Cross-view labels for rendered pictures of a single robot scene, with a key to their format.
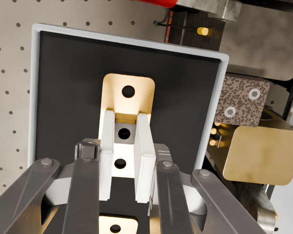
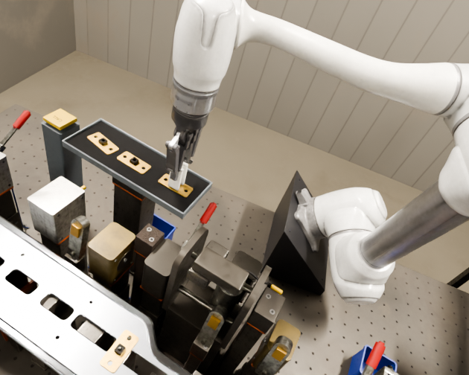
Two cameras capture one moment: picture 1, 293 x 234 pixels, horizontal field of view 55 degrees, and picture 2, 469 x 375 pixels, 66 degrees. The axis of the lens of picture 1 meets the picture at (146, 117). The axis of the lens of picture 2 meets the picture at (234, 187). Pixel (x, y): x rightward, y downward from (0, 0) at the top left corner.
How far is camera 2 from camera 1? 76 cm
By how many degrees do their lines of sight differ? 52
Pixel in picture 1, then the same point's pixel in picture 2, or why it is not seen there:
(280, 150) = (110, 247)
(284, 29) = (167, 265)
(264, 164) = (107, 239)
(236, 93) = (155, 234)
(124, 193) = (153, 175)
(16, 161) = not seen: hidden behind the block
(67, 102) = (190, 179)
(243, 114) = (144, 233)
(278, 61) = (155, 259)
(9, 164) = not seen: hidden behind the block
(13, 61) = (184, 225)
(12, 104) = (162, 212)
